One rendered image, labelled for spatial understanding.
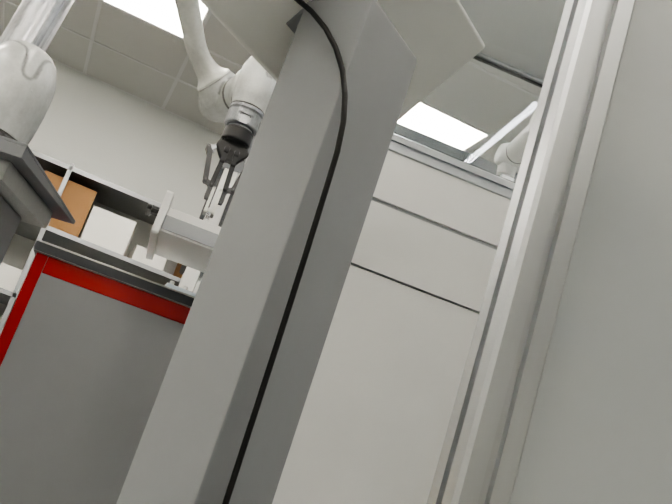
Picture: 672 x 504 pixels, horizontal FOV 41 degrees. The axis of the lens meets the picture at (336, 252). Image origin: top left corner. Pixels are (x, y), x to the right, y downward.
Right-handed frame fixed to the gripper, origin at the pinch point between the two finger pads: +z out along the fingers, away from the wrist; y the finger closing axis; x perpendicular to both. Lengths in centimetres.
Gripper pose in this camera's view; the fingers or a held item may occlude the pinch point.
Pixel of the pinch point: (212, 202)
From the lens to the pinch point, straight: 223.5
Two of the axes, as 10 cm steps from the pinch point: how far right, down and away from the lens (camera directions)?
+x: -2.4, 2.2, 9.4
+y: 9.2, 3.5, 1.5
